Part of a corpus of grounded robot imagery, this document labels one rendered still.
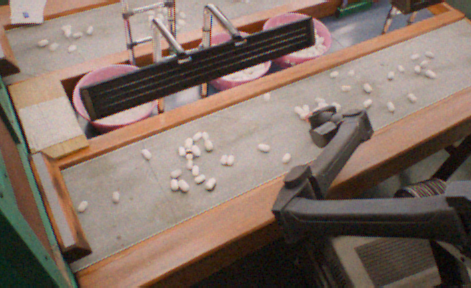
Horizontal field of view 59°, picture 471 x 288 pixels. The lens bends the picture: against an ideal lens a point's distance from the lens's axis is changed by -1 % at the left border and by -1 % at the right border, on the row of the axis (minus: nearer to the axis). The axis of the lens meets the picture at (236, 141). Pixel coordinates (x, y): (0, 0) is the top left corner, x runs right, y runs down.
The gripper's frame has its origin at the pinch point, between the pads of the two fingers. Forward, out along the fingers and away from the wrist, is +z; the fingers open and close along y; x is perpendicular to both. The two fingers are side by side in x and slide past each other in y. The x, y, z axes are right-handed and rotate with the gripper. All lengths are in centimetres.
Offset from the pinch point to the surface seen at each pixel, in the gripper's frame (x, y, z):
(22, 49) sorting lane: -46, 71, 56
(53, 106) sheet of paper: -27, 70, 27
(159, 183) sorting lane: 1, 52, 1
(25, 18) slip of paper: -57, 66, 64
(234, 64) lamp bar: -26.4, 28.2, -17.0
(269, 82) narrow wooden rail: -12.5, 2.6, 13.5
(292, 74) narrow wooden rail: -12.3, -7.1, 13.4
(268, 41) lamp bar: -29.1, 17.5, -17.4
